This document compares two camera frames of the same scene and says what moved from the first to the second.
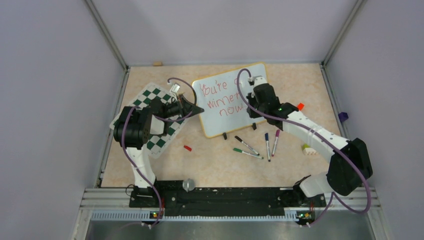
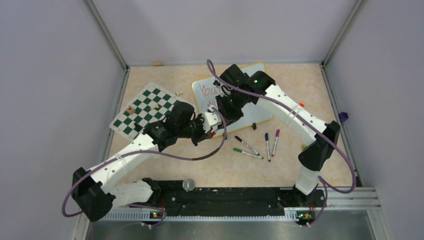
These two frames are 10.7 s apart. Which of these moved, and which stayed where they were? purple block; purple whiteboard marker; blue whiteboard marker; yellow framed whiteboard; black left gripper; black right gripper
Moved: black left gripper; black right gripper
Stayed: blue whiteboard marker; yellow framed whiteboard; purple whiteboard marker; purple block
